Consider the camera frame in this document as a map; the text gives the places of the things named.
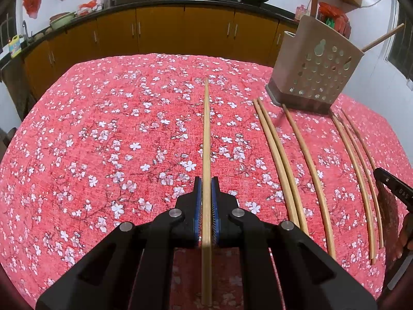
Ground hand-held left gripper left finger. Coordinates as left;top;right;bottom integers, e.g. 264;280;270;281
35;176;204;310

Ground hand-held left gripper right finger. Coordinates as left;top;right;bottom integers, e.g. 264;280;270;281
210;177;378;310

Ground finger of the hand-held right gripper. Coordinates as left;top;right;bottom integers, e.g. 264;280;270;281
374;167;413;208

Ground beige perforated utensil holder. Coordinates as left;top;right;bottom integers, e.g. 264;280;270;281
266;14;365;114

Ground person's right hand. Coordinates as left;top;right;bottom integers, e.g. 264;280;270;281
395;211;413;261

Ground red floral tablecloth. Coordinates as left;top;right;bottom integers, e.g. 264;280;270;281
0;53;413;310

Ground window with grille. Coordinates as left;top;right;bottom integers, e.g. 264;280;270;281
385;0;413;91

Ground yellow kitchen base cabinets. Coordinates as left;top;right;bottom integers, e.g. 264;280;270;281
21;5;297;100

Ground red snack bags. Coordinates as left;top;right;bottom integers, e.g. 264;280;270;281
318;2;352;38

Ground black kitchen countertop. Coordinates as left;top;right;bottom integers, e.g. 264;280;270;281
0;0;299;70

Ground red and white plastic bag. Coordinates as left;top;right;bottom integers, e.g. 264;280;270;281
77;0;103;17

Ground green bowl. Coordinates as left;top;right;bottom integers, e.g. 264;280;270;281
49;12;76;30

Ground yellow detergent bottle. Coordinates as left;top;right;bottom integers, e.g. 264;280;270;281
8;34;23;59

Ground red bag on wall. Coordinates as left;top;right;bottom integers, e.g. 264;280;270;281
22;0;43;17

